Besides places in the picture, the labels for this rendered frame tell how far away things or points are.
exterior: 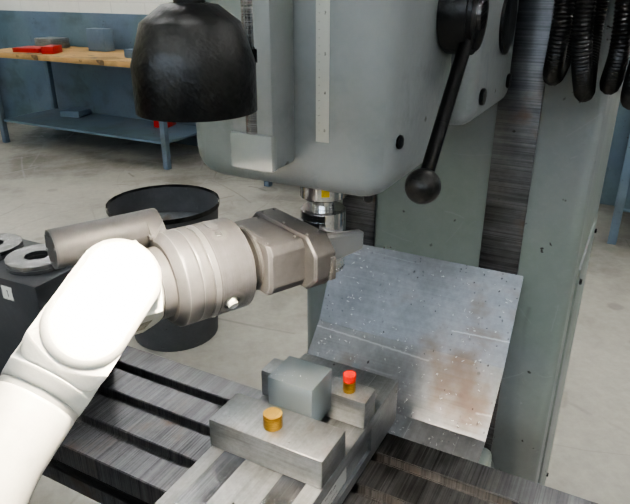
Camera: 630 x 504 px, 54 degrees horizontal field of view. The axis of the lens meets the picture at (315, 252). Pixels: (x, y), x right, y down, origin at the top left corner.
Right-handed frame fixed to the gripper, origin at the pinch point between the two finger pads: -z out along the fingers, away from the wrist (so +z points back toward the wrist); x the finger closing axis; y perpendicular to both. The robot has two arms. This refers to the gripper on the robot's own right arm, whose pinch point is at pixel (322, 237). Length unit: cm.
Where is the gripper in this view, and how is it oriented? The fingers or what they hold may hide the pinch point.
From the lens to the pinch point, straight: 65.1
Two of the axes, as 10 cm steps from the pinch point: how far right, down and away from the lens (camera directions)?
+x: -6.0, -3.2, 7.3
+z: -8.0, 2.3, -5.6
